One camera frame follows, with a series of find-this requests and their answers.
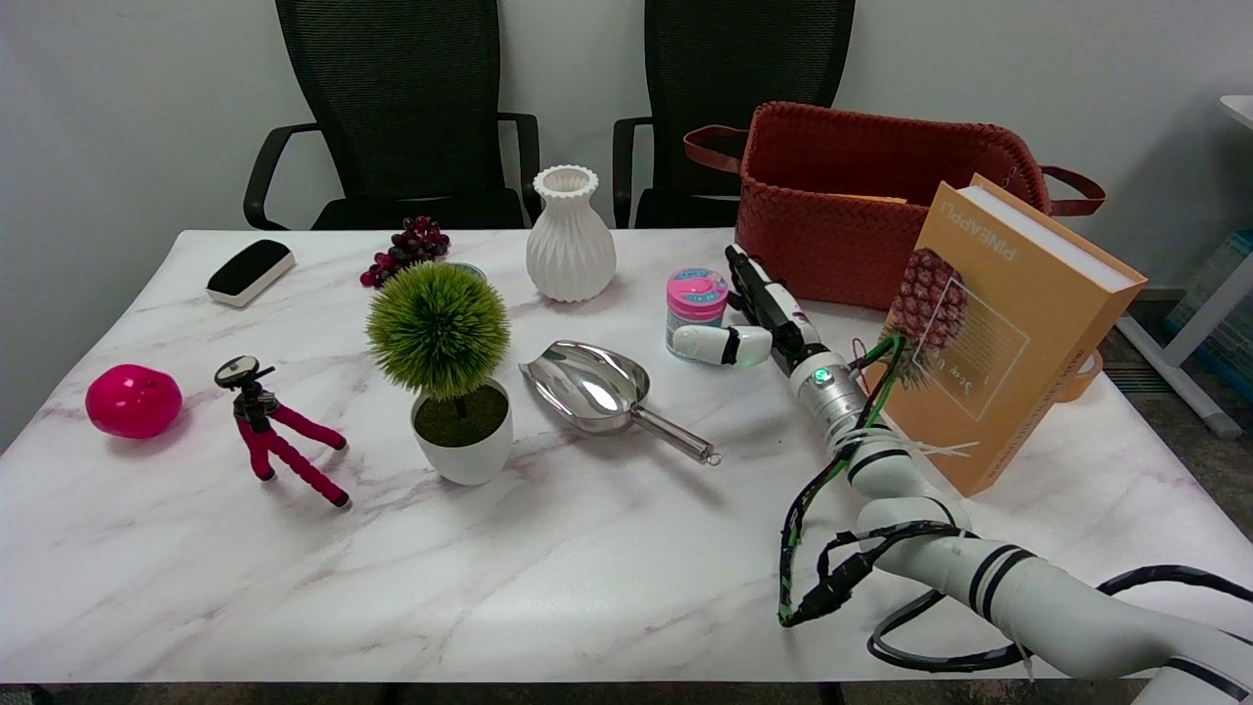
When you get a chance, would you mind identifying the pink flexible mini tripod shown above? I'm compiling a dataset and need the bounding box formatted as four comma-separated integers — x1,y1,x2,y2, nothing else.
213,354,351,509

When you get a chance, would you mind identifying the orange pineapple book box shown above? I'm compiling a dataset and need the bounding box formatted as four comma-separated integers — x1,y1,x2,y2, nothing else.
876,173,1148,497

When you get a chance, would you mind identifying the black mesh office chair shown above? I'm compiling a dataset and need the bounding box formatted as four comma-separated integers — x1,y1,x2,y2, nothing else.
243,0,542,232
613,0,858,230

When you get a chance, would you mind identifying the shiny metal scoop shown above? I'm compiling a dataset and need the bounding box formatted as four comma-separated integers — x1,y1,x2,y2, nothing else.
518,340,723,467

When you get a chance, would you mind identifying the white side desk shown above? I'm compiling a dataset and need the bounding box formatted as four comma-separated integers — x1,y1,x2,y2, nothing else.
1116,95,1253,440

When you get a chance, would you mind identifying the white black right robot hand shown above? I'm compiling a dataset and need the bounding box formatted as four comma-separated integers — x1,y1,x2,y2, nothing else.
673,245,829,376

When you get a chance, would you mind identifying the pink plastic ball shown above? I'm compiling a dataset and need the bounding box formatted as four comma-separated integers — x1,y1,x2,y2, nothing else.
85,363,184,441

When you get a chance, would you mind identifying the red woven basket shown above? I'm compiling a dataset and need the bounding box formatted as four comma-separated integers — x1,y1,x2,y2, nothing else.
683,101,1107,312

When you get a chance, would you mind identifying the white ribbed ceramic vase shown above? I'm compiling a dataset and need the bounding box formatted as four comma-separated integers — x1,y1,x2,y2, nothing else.
526,164,618,304

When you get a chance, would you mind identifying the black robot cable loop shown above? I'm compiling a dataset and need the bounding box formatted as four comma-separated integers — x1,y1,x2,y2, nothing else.
866,565,1253,675

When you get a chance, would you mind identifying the orange tape roll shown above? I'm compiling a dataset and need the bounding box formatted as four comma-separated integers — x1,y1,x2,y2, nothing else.
1055,350,1104,403

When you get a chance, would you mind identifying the dark purple grape bunch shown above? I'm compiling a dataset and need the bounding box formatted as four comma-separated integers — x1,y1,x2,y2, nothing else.
359,215,452,290

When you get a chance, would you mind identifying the green ball plant white pot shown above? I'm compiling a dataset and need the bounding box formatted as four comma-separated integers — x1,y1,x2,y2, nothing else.
365,260,515,488

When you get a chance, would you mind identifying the green black braided cable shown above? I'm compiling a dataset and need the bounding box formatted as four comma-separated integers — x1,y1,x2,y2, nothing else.
776,333,965,630

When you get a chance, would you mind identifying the pink lid gum jar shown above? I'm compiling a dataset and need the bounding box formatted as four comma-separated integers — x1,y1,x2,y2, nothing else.
666,267,731,363

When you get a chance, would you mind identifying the black white board eraser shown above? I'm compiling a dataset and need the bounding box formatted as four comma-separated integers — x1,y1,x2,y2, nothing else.
206,239,297,308

